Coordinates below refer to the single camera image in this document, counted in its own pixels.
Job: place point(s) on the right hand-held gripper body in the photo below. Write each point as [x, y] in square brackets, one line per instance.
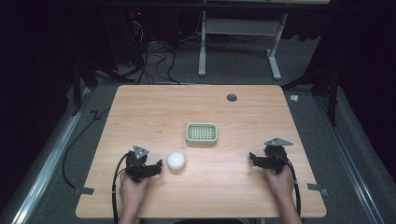
[275, 155]

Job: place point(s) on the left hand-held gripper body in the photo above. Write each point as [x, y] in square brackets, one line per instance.
[135, 166]

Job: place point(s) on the white round soap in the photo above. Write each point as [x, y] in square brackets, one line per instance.
[176, 160]

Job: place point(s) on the green soap dish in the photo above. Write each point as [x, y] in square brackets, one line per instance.
[201, 133]

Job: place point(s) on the person's left hand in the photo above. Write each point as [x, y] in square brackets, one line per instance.
[132, 191]

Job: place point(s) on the person's right hand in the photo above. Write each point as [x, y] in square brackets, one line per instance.
[280, 183]

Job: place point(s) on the grey tape piece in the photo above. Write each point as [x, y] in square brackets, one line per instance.
[84, 191]
[317, 188]

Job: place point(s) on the small white floor object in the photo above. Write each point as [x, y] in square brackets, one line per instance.
[294, 98]

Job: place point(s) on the black tripod stand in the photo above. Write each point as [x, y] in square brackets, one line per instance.
[331, 90]
[81, 76]

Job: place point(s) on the white metal stand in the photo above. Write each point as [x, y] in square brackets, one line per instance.
[239, 27]

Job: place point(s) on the aluminium floor rail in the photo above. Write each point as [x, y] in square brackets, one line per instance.
[348, 155]
[46, 161]

